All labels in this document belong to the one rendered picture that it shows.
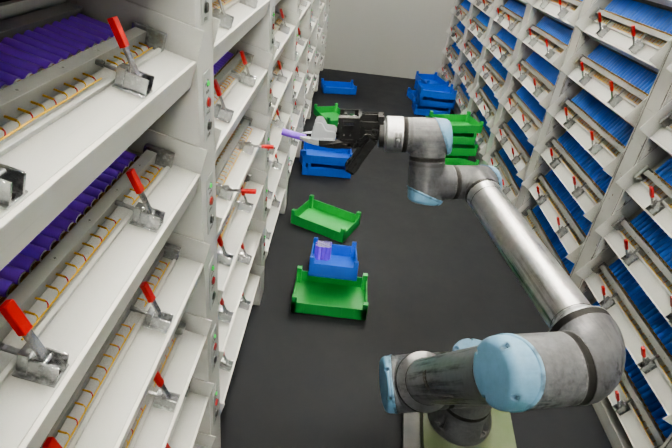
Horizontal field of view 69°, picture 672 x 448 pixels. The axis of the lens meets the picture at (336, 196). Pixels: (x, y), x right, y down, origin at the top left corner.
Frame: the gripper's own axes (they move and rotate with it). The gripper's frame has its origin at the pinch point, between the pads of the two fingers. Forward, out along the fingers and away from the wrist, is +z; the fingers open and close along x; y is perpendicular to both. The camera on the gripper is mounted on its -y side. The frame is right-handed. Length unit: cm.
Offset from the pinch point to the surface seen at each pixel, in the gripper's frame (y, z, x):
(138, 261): 8, 15, 66
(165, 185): 10, 18, 47
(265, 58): 13.3, 15.0, -29.8
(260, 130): -9.5, 17.6, -29.4
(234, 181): -10.2, 17.9, 5.9
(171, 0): 37, 16, 40
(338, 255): -86, -7, -71
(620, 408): -81, -98, 12
